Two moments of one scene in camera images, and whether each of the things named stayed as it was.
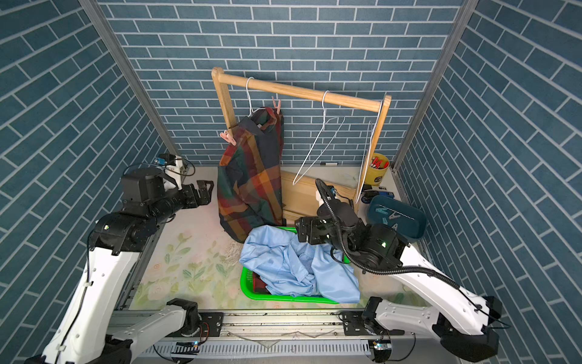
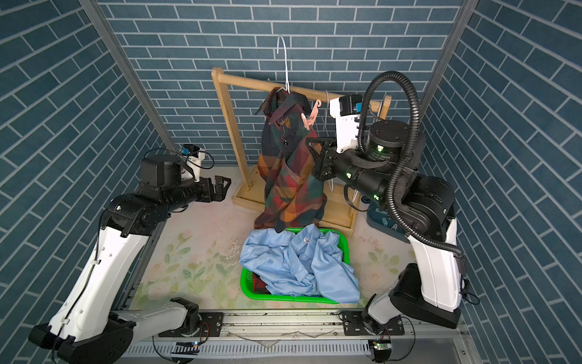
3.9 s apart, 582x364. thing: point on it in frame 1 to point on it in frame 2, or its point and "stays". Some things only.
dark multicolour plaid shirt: (249, 180) to (294, 196)
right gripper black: (316, 222) to (323, 161)
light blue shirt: (289, 265) stays
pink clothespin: (226, 136) to (308, 122)
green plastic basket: (247, 290) stays
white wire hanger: (249, 100) to (286, 86)
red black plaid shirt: (259, 287) stays
